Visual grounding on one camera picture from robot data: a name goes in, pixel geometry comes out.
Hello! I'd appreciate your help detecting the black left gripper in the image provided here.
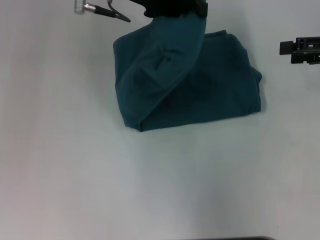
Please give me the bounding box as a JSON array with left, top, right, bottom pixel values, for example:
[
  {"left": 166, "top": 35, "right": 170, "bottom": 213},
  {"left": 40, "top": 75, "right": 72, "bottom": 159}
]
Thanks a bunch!
[{"left": 129, "top": 0, "right": 209, "bottom": 19}]

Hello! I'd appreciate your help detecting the teal FREE print t-shirt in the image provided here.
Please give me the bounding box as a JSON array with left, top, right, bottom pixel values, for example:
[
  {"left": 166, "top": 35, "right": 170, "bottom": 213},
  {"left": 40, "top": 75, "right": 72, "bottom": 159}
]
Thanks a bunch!
[{"left": 112, "top": 11, "right": 263, "bottom": 133}]

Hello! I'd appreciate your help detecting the black flat panel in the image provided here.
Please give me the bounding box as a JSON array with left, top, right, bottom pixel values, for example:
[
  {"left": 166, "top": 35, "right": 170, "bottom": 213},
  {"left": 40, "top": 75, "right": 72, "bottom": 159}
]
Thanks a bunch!
[{"left": 216, "top": 236, "right": 275, "bottom": 240}]

